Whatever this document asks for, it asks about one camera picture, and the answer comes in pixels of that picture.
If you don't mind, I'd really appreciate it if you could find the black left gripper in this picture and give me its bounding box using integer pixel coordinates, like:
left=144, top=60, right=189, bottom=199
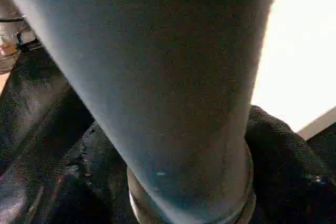
left=15, top=25, right=45, bottom=52

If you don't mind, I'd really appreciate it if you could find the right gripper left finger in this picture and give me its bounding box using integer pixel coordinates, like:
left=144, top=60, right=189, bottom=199
left=29, top=121, right=138, bottom=224

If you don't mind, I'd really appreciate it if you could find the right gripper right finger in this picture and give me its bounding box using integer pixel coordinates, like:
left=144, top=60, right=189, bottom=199
left=244, top=105, right=336, bottom=224

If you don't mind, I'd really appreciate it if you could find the white plastic table leg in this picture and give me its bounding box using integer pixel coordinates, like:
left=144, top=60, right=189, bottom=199
left=0, top=0, right=279, bottom=224

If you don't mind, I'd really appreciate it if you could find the white plastic table top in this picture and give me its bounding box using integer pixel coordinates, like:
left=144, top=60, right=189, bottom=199
left=251, top=0, right=336, bottom=133

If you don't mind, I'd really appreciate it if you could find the black plastic mat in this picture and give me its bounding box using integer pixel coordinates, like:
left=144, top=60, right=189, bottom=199
left=0, top=46, right=336, bottom=224

